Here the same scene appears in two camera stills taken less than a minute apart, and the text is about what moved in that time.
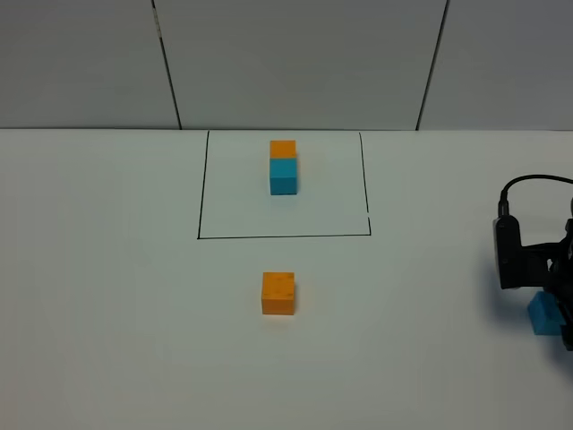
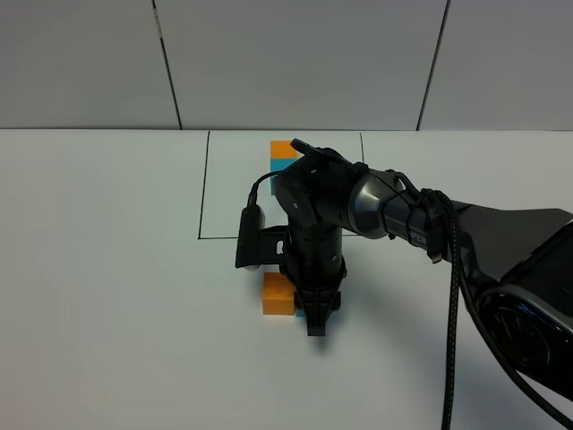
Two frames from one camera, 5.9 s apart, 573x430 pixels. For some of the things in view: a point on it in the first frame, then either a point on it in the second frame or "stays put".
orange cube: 277,293 stays put
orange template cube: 283,149 stays put
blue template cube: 283,176 stays put
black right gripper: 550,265 -> 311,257
